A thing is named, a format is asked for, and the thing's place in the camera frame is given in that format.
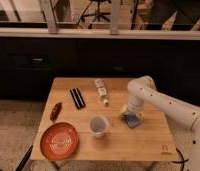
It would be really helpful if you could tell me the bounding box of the black table leg bar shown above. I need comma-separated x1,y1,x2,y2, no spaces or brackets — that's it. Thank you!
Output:
15,145,33,171

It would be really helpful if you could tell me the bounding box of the orange patterned bowl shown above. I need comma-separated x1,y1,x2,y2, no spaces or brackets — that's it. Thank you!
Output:
40,122,79,161

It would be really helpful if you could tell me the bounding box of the black rectangular bar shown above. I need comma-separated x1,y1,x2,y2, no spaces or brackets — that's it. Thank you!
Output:
70,88,86,109

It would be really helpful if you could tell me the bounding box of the black cable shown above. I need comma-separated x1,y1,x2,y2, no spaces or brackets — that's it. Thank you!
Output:
172,148,190,171

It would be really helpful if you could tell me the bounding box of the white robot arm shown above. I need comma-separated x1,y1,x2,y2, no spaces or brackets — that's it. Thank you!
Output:
121,76,200,171

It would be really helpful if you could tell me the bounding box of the dark red sausage toy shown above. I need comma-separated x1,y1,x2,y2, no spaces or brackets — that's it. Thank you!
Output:
50,103,62,121

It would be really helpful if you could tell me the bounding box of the translucent plastic cup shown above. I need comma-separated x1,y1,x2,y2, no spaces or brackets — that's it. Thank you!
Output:
89,115,109,138

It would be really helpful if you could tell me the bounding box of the office chair base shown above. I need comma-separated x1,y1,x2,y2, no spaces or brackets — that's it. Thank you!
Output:
78,0,113,23

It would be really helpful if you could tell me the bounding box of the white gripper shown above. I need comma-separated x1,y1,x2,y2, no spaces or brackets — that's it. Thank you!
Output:
120,105,143,120

